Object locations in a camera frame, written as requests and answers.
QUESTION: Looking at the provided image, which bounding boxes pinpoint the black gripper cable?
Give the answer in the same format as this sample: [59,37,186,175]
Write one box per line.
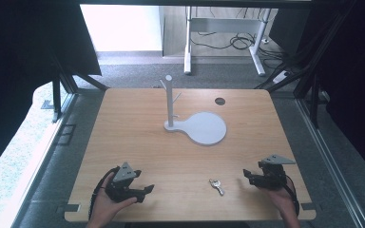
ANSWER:
[87,165,122,221]
[283,177,300,218]

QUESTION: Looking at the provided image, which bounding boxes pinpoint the black metal stand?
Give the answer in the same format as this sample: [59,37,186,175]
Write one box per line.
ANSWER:
[40,51,110,124]
[255,0,359,129]

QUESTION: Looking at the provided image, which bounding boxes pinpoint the silver key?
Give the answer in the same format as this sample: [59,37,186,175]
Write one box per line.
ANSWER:
[208,179,226,197]

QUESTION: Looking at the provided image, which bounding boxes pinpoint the black floor cables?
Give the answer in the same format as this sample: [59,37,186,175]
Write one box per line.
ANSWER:
[189,29,288,61]

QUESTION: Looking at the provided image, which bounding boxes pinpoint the person's left hand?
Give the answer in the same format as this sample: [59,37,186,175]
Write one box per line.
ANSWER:
[87,172,139,226]

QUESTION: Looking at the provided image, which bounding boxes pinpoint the person's right hand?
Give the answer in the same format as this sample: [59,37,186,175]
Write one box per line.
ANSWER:
[259,177,299,217]

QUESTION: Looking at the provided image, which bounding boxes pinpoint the white desk frame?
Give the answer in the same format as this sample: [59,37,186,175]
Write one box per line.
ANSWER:
[183,5,272,77]

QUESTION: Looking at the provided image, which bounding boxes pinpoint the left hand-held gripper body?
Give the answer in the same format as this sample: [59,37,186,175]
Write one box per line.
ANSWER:
[105,161,147,204]

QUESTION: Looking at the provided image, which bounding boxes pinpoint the white key rack stand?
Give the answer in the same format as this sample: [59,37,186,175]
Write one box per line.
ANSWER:
[159,74,228,147]

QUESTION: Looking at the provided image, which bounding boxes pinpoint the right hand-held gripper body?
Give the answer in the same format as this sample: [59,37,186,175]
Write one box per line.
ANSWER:
[257,154,297,192]

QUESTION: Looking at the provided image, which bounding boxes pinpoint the aluminium rail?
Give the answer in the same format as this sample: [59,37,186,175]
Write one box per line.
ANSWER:
[296,97,365,228]

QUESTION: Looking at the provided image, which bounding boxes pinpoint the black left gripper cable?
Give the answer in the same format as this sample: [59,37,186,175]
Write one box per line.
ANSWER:
[87,165,122,221]

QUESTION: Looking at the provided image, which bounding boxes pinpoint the black curtain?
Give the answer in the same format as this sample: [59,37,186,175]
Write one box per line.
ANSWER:
[267,0,365,186]
[0,0,103,183]

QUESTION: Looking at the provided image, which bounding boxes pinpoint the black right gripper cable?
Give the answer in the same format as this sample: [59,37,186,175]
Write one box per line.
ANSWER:
[283,177,300,218]

